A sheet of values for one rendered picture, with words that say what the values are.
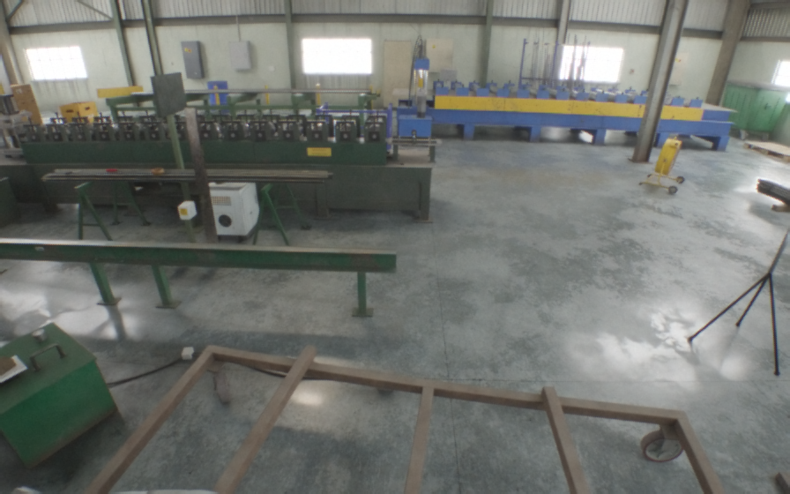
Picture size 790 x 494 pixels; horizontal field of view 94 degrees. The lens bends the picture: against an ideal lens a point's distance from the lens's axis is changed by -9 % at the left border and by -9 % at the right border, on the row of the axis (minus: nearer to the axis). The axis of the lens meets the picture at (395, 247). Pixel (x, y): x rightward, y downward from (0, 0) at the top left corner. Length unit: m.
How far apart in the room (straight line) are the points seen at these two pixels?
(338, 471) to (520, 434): 1.00
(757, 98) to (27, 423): 13.88
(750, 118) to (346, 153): 11.05
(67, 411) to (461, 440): 2.10
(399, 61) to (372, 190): 8.25
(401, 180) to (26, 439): 3.71
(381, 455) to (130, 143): 4.45
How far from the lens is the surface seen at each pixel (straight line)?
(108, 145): 5.70
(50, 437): 2.81
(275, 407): 2.09
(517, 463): 2.37
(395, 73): 12.61
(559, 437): 2.06
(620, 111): 9.87
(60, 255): 4.05
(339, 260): 3.00
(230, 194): 4.34
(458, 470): 2.29
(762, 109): 13.60
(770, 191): 7.89
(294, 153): 4.70
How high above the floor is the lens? 1.89
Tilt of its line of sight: 27 degrees down
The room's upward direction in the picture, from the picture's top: 1 degrees clockwise
